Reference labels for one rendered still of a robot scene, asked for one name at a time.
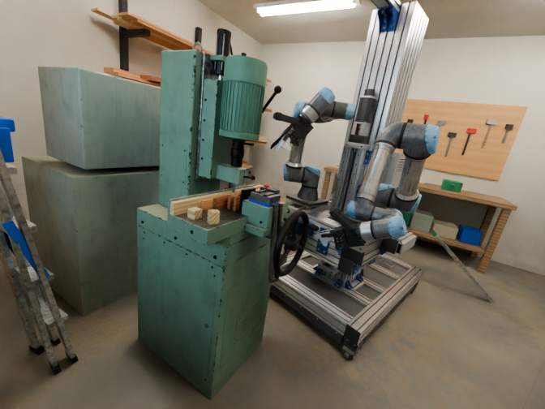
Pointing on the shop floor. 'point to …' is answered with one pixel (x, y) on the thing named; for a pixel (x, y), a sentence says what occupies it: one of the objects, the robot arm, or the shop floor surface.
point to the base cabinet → (200, 309)
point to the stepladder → (27, 263)
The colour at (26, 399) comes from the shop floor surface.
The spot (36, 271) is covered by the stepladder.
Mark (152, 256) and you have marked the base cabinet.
